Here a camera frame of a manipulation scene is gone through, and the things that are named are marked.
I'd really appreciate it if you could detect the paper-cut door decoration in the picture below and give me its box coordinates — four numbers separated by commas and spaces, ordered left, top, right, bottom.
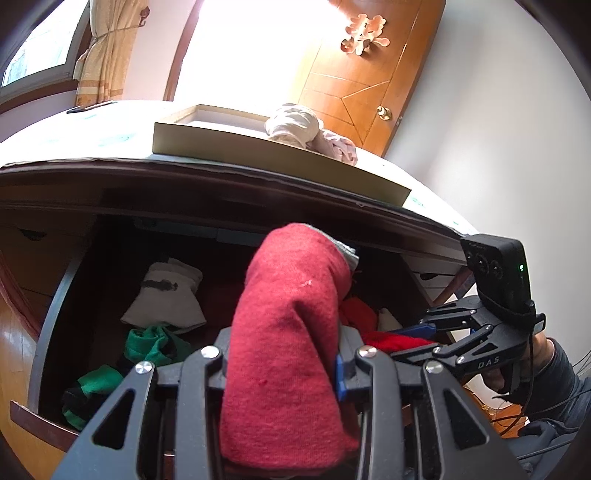
340, 14, 392, 57

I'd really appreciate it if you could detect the person's right forearm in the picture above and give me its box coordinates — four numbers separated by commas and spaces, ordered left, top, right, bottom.
524, 337, 587, 430

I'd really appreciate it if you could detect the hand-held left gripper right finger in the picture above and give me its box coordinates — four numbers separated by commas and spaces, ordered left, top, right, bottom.
335, 323, 532, 480

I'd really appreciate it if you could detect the person's right hand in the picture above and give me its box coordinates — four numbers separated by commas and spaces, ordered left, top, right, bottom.
479, 366, 519, 406

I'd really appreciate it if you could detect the shallow cardboard box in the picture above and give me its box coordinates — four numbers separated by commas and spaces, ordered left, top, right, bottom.
152, 104, 411, 208

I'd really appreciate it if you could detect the black phone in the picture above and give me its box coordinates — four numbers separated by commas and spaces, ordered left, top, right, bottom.
66, 102, 118, 114

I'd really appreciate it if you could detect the dark wooden drawer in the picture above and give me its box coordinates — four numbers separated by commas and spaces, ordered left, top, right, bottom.
9, 215, 462, 439

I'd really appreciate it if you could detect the pink sock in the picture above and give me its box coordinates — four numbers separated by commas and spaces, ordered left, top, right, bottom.
307, 129, 358, 166

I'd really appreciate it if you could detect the beige sock bundle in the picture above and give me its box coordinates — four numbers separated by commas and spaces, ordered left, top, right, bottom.
264, 102, 324, 149

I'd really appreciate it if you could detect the wooden door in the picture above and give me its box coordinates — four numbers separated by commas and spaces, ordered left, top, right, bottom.
295, 0, 446, 158

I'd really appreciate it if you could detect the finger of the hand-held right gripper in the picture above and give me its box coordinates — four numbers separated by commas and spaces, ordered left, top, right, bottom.
392, 322, 502, 367
397, 295, 486, 335

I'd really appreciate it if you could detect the cloud-print tablecloth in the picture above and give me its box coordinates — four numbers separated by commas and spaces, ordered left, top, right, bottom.
0, 99, 481, 236

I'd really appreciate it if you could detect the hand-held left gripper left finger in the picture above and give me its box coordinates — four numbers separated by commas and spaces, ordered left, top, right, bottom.
51, 324, 232, 480

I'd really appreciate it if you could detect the beige checked curtain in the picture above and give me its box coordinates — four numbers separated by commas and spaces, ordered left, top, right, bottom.
73, 0, 151, 108

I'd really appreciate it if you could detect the white sock with black band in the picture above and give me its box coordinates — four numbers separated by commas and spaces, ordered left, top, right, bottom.
121, 257, 206, 335

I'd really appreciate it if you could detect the sliding glass window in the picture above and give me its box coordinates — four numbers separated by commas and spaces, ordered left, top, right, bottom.
0, 0, 90, 100

